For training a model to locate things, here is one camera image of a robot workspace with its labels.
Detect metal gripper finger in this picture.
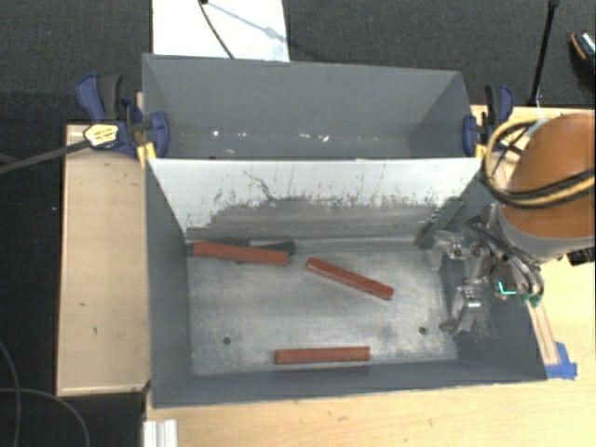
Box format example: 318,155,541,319
430,229,470,269
439,284,485,335

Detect red-brown flat block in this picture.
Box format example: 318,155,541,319
304,256,396,303
273,345,373,366
191,241,291,267

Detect grey metal bin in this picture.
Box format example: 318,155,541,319
141,52,549,409

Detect pale wood board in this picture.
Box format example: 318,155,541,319
55,123,153,398

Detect black cylinder on white bracket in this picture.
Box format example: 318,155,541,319
565,247,596,266

